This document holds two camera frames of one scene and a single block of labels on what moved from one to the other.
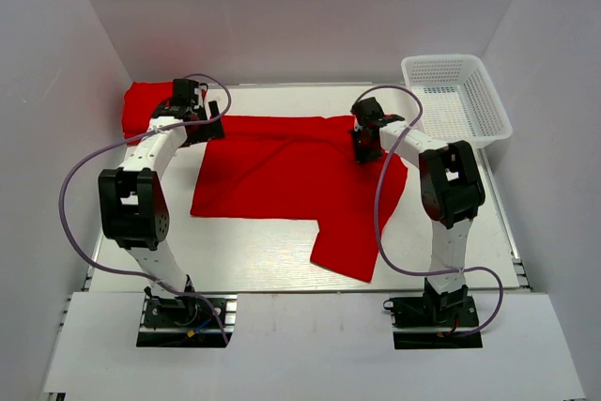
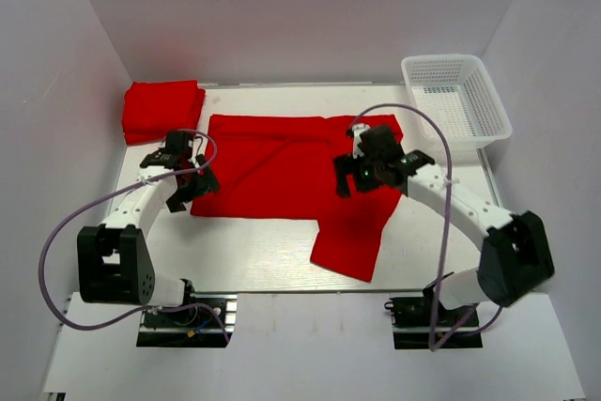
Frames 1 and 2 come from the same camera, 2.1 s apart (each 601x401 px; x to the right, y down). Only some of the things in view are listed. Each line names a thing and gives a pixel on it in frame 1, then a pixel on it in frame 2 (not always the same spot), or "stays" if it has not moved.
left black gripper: x=211 y=130 → x=205 y=183
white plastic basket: x=459 y=98 stays
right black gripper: x=362 y=157 → x=345 y=165
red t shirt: x=301 y=168 stays
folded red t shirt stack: x=140 y=100 stays
